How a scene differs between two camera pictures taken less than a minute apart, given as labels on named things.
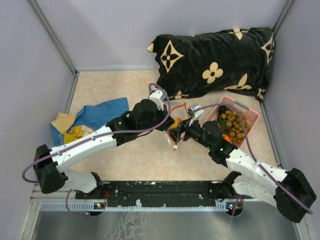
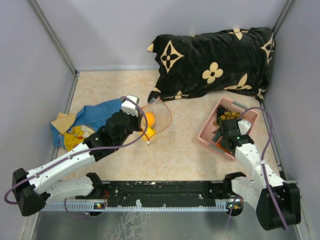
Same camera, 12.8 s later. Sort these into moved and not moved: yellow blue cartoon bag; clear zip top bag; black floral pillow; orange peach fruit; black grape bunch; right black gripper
Moved: orange peach fruit; right black gripper; clear zip top bag
Not moved: black grape bunch; black floral pillow; yellow blue cartoon bag
